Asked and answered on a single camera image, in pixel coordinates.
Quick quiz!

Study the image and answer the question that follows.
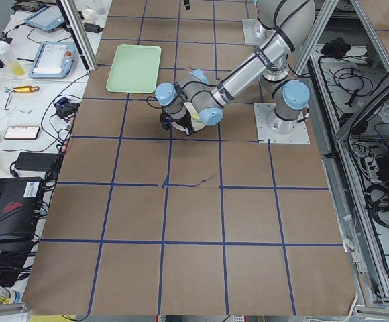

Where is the gold metal cylinder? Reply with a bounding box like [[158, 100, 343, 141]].
[[11, 85, 40, 93]]

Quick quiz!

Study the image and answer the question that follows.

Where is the black power adapter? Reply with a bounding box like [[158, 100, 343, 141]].
[[14, 152, 58, 172]]

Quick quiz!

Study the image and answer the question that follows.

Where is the black smartphone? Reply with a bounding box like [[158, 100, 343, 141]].
[[4, 126, 40, 140]]

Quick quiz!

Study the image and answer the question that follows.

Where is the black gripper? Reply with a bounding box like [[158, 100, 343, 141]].
[[160, 110, 195, 136]]

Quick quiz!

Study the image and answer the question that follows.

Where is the blue teach pendant rear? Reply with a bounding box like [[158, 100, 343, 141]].
[[25, 6, 64, 32]]

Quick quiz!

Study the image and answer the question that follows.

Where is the blue teach pendant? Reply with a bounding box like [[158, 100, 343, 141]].
[[25, 6, 64, 32], [28, 42, 76, 78]]

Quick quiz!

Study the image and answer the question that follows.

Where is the clear bottle yellow liquid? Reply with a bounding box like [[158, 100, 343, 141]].
[[0, 40, 25, 76]]

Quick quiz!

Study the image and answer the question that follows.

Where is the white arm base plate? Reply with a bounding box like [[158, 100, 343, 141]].
[[254, 103, 310, 144]]

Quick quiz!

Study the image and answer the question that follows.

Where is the light green tray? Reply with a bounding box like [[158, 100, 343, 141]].
[[106, 44, 162, 94]]

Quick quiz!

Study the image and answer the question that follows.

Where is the white round plate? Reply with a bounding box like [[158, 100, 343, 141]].
[[171, 102, 206, 132]]

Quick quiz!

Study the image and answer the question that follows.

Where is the aluminium frame post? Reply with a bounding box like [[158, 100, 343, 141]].
[[56, 0, 97, 71]]

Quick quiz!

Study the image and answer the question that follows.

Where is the blue teach pendant front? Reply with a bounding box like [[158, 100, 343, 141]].
[[28, 42, 76, 78]]

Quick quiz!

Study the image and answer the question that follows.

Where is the white paper cup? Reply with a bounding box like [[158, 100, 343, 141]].
[[81, 8, 95, 23]]

